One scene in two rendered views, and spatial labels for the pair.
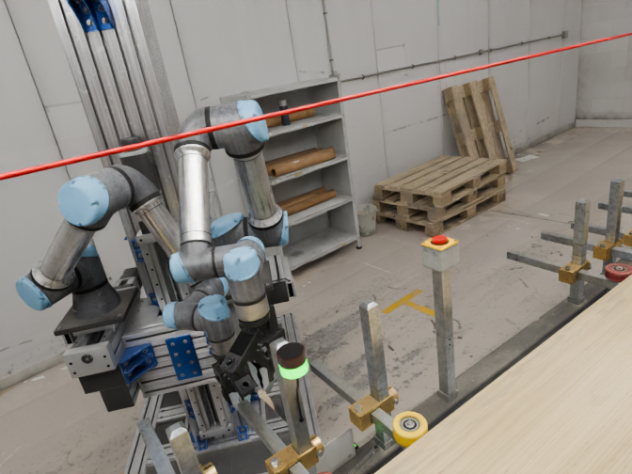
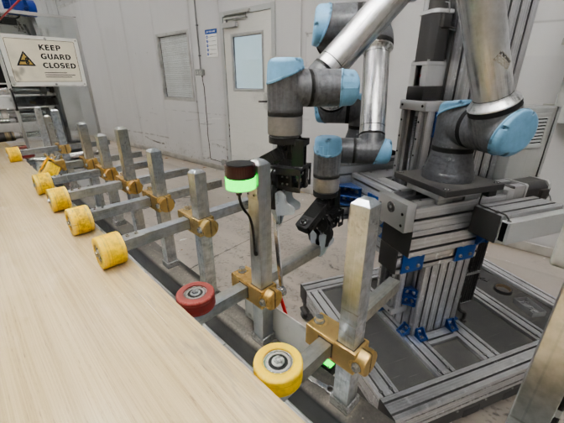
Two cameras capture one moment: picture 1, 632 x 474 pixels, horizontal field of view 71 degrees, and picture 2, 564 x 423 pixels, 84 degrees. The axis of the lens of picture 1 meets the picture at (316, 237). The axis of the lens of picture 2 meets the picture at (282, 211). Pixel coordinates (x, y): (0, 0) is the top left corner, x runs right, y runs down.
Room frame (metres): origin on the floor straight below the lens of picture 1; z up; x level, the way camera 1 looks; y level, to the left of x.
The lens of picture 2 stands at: (0.71, -0.50, 1.32)
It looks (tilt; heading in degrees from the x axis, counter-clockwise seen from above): 23 degrees down; 76
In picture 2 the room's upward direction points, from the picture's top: straight up
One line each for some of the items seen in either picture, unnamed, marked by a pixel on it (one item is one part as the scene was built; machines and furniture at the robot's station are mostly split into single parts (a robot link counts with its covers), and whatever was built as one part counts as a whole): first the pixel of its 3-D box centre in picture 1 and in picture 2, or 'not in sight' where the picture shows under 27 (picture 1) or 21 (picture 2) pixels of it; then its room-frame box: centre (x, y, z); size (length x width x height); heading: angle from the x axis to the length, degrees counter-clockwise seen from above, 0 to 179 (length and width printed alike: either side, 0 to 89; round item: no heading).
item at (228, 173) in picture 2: (292, 355); (240, 169); (0.77, 0.09, 1.16); 0.06 x 0.06 x 0.02
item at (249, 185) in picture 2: (293, 365); (240, 181); (0.77, 0.09, 1.14); 0.06 x 0.06 x 0.02
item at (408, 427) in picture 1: (411, 440); (278, 383); (0.79, -0.14, 0.85); 0.08 x 0.08 x 0.11
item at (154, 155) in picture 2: not in sight; (164, 218); (0.56, 0.54, 0.88); 0.03 x 0.03 x 0.48; 31
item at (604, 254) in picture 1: (608, 247); not in sight; (1.58, -1.15, 0.84); 0.13 x 0.06 x 0.05; 121
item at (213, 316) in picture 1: (215, 318); (327, 156); (1.04, 0.30, 1.13); 0.09 x 0.08 x 0.11; 67
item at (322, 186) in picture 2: (222, 342); (325, 183); (1.04, 0.30, 1.05); 0.08 x 0.08 x 0.05
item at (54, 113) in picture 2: not in sight; (65, 151); (-0.09, 1.61, 0.93); 0.03 x 0.03 x 0.48; 31
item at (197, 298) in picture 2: not in sight; (197, 311); (0.66, 0.07, 0.85); 0.08 x 0.08 x 0.11
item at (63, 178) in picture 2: not in sight; (108, 169); (0.29, 1.01, 0.95); 0.50 x 0.04 x 0.04; 31
